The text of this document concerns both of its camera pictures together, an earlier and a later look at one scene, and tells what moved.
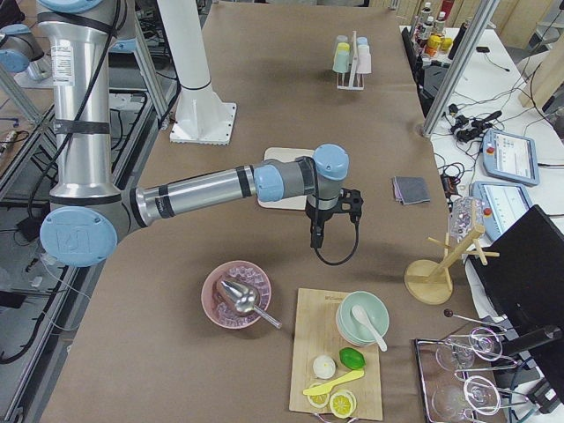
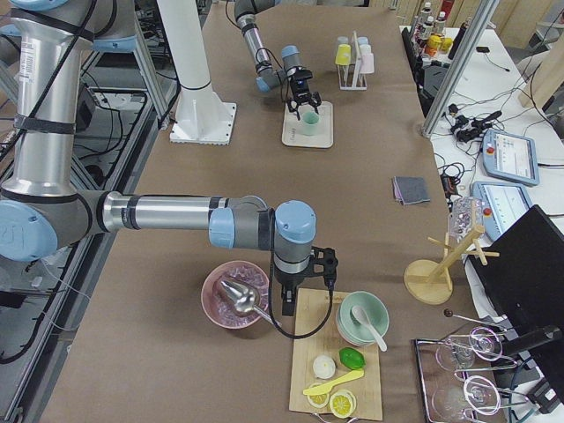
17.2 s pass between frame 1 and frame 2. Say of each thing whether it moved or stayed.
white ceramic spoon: stayed
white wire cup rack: stayed
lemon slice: stayed
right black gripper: moved
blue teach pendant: stayed
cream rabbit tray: moved
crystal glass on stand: stayed
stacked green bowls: stayed
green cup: moved
